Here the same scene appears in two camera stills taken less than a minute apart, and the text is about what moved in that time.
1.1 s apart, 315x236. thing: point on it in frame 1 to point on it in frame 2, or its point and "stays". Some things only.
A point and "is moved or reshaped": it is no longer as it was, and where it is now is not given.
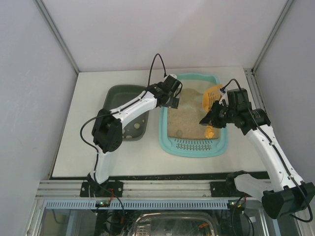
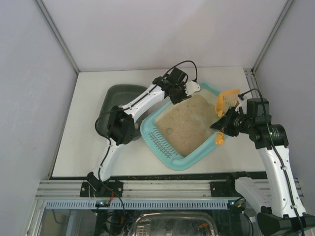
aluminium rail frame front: (143, 189) stays
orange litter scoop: (210, 96) is moved or reshaped
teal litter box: (180, 134) is moved or reshaped
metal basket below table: (174, 224) stays
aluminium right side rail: (253, 84) stays
